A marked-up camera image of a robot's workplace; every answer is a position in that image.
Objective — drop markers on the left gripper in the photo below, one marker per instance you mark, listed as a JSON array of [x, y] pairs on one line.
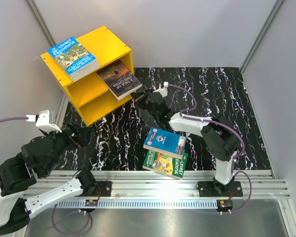
[[83, 134]]

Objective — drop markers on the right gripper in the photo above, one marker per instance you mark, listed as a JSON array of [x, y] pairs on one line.
[[136, 97]]

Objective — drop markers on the dark Tale of Two Cities book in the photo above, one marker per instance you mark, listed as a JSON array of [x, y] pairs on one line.
[[119, 79]]

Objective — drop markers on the blue paperback book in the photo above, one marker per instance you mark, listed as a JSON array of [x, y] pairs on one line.
[[165, 142]]

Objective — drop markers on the blue 26-storey treehouse book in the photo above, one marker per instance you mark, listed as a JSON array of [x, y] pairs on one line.
[[74, 58]]

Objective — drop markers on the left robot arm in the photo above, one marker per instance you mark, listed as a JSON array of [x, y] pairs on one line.
[[36, 160]]

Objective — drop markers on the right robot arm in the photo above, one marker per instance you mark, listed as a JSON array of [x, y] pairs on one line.
[[222, 141]]

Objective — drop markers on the yellow wooden shelf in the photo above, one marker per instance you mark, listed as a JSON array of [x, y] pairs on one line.
[[90, 97]]

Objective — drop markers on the green 104-storey treehouse book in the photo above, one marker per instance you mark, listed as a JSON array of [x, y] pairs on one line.
[[165, 165]]

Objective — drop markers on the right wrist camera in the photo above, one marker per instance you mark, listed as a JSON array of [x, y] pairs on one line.
[[163, 89]]

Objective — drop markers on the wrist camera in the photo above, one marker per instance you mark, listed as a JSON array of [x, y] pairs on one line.
[[163, 89], [45, 121]]

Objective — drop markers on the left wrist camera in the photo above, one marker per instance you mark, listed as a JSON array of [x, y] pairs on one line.
[[45, 121]]

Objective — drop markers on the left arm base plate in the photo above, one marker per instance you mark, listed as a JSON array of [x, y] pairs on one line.
[[104, 188]]

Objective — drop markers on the white slotted cable duct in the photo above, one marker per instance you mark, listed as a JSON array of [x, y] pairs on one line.
[[139, 204]]

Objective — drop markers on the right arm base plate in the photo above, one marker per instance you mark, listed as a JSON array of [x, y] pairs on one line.
[[212, 189]]

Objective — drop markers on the aluminium mounting rail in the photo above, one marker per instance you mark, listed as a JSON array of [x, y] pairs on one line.
[[259, 184]]

